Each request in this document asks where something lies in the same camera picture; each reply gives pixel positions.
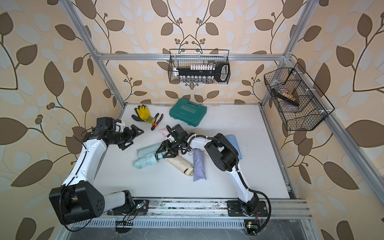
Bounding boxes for black socket bit holder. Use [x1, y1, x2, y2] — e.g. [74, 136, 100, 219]
[170, 62, 231, 83]

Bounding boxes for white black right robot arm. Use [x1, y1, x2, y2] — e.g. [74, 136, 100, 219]
[155, 125, 272, 216]

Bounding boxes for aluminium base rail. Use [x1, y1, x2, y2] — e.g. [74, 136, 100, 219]
[63, 197, 313, 220]

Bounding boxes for dark tool in side basket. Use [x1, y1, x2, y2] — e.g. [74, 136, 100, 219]
[272, 88, 300, 107]

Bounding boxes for lilac umbrella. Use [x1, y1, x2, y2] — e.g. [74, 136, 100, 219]
[189, 149, 207, 182]

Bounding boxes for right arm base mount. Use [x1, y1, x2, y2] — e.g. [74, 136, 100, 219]
[227, 200, 269, 217]

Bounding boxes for pink sleeved umbrella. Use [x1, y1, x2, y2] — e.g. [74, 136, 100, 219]
[158, 128, 170, 138]

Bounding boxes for cream bare folded umbrella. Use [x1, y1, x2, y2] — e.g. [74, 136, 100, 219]
[165, 156, 194, 177]

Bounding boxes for orange black cutting pliers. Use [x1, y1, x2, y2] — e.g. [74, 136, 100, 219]
[151, 113, 164, 131]

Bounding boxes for black side wire basket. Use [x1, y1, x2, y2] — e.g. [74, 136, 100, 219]
[264, 63, 335, 131]

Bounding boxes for green plastic tool case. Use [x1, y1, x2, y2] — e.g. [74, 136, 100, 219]
[169, 98, 207, 127]

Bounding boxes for yellow black work glove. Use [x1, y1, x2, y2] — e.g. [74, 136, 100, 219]
[132, 105, 156, 124]

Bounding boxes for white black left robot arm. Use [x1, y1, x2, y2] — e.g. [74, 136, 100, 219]
[49, 123, 144, 226]

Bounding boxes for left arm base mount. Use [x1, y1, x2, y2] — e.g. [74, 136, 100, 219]
[107, 199, 150, 216]

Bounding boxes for mint green umbrella sleeve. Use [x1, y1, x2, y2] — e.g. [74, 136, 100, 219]
[137, 142, 162, 158]

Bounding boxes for black rear wire basket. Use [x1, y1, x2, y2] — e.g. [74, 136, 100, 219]
[168, 48, 231, 84]

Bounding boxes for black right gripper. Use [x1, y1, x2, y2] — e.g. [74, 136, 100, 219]
[156, 138, 183, 158]

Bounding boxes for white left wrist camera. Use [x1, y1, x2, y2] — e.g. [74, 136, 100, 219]
[114, 119, 125, 133]

